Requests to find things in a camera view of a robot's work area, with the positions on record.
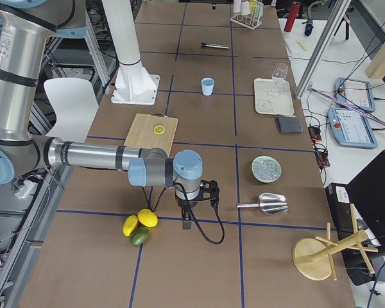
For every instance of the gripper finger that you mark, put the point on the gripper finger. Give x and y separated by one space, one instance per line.
184 219
188 220

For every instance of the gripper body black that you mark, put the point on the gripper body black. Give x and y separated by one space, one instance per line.
185 205

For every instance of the steel muddler black tip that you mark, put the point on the steel muddler black tip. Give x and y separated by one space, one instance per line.
214 46

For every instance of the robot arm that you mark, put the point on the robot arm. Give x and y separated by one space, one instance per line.
26 27

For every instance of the yellow lemon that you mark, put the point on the yellow lemon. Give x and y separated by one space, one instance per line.
130 225
147 218

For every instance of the lemon slice round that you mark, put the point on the lemon slice round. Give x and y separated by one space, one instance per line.
159 129

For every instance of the blue plastic cup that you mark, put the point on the blue plastic cup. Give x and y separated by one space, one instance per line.
207 86

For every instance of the white cup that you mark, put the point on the white cup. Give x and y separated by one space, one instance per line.
245 8

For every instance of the mint green cup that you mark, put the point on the mint green cup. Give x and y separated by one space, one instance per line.
258 10

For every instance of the yellow cup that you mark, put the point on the yellow cup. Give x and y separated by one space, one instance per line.
252 4

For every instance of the green lime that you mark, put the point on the green lime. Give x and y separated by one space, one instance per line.
139 236

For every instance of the wooden cutting board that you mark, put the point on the wooden cutting board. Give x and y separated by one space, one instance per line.
141 133

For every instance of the metal ice scoop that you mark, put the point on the metal ice scoop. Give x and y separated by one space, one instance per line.
268 203

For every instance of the green bowl with ice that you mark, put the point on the green bowl with ice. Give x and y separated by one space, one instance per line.
266 169

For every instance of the grey folded cloth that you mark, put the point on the grey folded cloth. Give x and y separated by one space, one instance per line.
288 124

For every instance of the wooden mug tree stand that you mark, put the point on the wooden mug tree stand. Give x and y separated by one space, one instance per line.
313 257

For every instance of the beige bear tray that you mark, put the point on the beige bear tray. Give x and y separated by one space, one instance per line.
272 99

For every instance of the white chair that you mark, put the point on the white chair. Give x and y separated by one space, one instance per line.
75 106

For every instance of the clear wine glass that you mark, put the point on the clear wine glass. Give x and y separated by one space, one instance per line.
278 76

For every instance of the near teach pendant tablet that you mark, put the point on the near teach pendant tablet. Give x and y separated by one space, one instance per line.
351 129

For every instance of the teach pendant tablet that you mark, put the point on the teach pendant tablet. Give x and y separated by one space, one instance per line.
355 93
351 129

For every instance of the black monitor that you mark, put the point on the black monitor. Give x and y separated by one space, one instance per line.
367 192

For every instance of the far teach pendant tablet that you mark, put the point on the far teach pendant tablet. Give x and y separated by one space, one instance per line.
355 93

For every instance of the red bottle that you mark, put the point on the red bottle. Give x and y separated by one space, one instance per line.
293 13

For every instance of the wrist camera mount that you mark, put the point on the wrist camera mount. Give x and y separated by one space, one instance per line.
209 191

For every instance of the white camera pole mount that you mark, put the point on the white camera pole mount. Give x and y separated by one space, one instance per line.
133 84

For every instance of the white wire cup rack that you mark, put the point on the white wire cup rack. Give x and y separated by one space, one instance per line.
247 21

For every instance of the aluminium frame post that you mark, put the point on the aluminium frame post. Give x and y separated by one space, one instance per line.
335 18

